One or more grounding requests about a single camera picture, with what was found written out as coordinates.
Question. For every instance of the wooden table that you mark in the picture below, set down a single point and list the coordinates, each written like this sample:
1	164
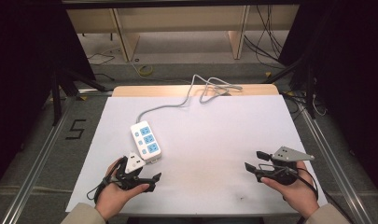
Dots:
165	90

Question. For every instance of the white blue power strip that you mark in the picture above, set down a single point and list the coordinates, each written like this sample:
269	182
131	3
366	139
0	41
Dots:
145	140

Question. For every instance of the wooden furniture panel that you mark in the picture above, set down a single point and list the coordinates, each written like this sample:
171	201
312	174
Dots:
127	40
238	40

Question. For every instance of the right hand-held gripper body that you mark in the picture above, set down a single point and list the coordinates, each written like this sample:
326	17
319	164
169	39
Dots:
286	172

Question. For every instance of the black metal stand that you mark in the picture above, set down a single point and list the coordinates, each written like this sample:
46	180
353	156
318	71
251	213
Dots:
56	99

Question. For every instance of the metal floor rail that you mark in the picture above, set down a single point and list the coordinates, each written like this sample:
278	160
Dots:
334	165
37	161

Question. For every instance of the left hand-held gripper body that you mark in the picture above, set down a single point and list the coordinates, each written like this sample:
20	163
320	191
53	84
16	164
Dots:
132	163

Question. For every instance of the person's left hand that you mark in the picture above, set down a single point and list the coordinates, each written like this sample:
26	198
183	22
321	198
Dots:
113	196

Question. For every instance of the person's right hand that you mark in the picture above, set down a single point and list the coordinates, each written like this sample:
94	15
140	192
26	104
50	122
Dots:
298	194

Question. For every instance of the white table sheet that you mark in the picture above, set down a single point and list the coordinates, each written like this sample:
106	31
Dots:
214	140

